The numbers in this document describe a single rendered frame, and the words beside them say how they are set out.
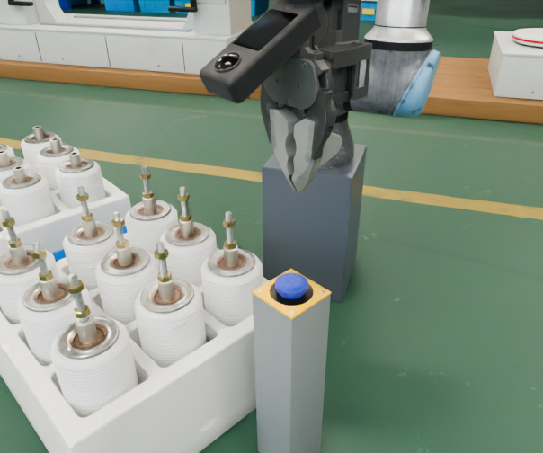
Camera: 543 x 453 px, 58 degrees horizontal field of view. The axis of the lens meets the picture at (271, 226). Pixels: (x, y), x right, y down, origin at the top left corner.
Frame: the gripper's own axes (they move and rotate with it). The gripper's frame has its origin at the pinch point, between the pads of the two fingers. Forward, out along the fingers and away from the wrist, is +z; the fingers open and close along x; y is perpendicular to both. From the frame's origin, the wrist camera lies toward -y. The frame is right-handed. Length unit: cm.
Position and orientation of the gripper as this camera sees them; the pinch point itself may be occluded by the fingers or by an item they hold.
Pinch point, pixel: (293, 182)
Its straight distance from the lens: 53.4
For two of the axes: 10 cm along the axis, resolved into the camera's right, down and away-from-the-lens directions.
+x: -6.9, -3.6, 6.3
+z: 0.1, 8.6, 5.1
